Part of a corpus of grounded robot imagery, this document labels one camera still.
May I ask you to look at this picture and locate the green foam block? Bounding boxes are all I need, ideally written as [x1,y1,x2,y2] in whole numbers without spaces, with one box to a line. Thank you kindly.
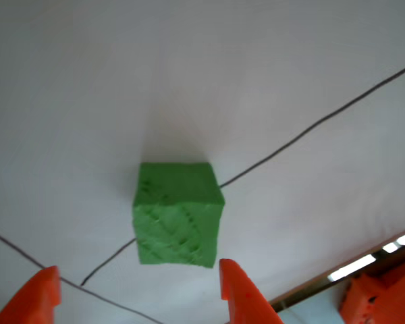
[132,161,226,269]

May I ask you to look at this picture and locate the white paper sheet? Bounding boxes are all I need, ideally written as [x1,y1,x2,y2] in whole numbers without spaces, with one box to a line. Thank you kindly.
[0,0,405,324]

